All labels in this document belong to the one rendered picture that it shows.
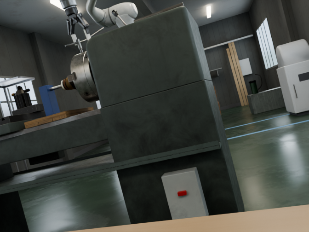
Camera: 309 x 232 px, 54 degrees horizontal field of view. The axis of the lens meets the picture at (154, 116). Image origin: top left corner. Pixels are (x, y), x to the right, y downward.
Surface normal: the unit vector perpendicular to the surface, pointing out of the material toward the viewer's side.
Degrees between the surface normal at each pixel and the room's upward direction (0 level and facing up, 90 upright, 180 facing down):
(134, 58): 90
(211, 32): 90
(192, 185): 90
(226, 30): 90
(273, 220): 0
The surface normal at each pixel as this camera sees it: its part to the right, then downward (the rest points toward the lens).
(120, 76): -0.26, 0.10
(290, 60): -0.26, -0.23
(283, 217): -0.25, -0.97
